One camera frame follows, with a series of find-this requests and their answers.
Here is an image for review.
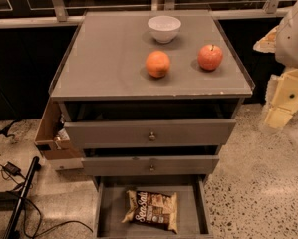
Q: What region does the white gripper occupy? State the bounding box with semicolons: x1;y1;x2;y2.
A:
253;0;298;129

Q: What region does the brown sea salt chip bag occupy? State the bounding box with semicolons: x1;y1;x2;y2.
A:
122;190;178;233

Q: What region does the grey drawer cabinet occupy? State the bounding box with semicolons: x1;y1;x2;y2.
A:
48;9;256;239

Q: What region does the grey middle drawer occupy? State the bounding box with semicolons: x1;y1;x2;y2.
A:
82;155;219;176

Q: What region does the grey drawer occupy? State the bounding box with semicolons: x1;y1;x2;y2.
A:
65;119;235;149
82;155;219;176
94;175;214;239

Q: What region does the grey bottom drawer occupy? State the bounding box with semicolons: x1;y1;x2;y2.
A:
94;175;214;239

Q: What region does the grey top drawer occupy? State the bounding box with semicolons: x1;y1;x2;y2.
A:
65;119;235;149

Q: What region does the red apple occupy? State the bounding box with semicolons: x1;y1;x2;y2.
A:
197;45;223;71

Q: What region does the white ceramic bowl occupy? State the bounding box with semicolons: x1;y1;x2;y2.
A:
148;16;181;44

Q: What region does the orange fruit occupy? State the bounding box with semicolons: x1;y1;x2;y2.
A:
146;51;170;78

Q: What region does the brown cardboard box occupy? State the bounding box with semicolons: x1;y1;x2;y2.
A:
35;100;82;170

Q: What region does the black pole on floor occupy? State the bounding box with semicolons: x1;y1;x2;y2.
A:
3;156;40;239

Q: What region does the black power adapter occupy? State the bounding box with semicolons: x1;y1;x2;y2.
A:
3;162;21;176

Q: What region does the black floor cable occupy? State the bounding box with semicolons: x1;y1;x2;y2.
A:
0;156;94;239

